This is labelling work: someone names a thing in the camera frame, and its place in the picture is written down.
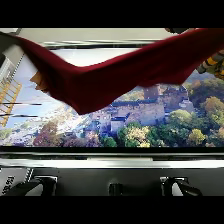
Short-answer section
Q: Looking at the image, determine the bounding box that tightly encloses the red garment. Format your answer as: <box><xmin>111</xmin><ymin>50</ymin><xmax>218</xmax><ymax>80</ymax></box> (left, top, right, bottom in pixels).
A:
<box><xmin>0</xmin><ymin>27</ymin><xmax>224</xmax><ymax>116</ymax></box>

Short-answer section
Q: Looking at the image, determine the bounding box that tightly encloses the yellow black striped garment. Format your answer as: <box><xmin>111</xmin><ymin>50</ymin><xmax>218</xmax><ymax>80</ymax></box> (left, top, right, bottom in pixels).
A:
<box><xmin>195</xmin><ymin>49</ymin><xmax>224</xmax><ymax>81</ymax></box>

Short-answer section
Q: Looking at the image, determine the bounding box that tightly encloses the silver frame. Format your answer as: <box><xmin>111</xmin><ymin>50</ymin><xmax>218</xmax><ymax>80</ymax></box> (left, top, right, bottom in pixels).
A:
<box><xmin>0</xmin><ymin>151</ymin><xmax>224</xmax><ymax>197</ymax></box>

